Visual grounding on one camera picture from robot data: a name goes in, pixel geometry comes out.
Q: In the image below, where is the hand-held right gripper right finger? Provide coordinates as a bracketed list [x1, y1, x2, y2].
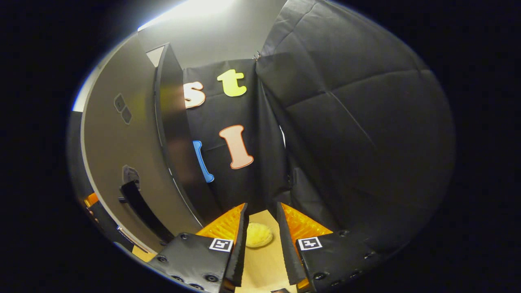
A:
[277, 202, 387, 293]

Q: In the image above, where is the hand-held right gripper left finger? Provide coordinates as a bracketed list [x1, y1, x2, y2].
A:
[147, 203, 249, 293]

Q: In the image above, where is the black cabinet door handle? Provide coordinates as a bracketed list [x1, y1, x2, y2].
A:
[118, 180, 175, 245]

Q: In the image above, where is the grey shoe cabinet door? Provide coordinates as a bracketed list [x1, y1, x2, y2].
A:
[80, 35, 222, 255]

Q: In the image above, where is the yellow sponge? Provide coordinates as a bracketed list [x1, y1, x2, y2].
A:
[245, 223, 274, 248]

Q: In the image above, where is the black backdrop cloth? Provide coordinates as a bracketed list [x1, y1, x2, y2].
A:
[67, 0, 455, 261]

